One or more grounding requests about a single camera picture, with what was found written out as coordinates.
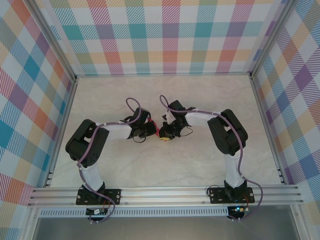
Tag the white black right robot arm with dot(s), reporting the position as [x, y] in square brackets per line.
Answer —
[225, 135]

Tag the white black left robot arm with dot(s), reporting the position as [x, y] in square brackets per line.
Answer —
[85, 145]

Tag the black controller box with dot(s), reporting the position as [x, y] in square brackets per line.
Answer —
[96, 212]

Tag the controller board with green light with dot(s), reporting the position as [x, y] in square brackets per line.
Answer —
[237, 209]

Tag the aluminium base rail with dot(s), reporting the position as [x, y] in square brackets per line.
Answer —
[162, 195]

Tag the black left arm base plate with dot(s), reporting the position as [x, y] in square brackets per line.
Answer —
[115, 196]

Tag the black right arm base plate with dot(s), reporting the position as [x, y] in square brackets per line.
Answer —
[213, 198]

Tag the aluminium frame rail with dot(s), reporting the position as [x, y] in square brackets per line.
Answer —
[259, 100]
[62, 130]

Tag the aluminium frame post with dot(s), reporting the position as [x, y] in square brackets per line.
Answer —
[268, 37]
[300, 225]
[30, 225]
[55, 40]

